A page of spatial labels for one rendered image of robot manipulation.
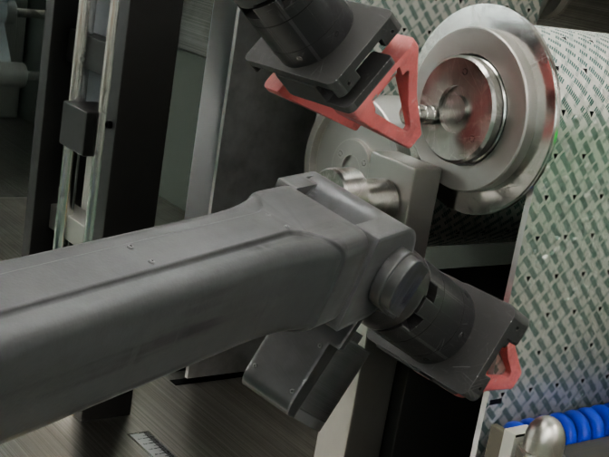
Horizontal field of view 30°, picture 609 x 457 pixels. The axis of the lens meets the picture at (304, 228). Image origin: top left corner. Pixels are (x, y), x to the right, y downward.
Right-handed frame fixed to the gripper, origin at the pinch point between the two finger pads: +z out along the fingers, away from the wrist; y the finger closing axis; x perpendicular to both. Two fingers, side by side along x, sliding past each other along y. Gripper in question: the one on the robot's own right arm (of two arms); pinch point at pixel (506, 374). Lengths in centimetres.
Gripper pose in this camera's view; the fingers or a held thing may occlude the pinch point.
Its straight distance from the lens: 83.3
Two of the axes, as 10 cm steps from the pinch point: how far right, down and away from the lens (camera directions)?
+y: 5.8, 3.0, -7.6
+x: 5.4, -8.4, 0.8
